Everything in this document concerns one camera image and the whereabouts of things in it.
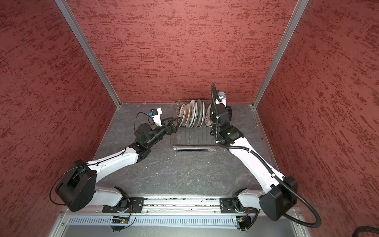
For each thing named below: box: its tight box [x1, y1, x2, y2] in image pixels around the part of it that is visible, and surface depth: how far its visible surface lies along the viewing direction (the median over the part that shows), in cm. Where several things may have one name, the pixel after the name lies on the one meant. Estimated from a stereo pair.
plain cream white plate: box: [195, 98, 206, 128], surface depth 96 cm
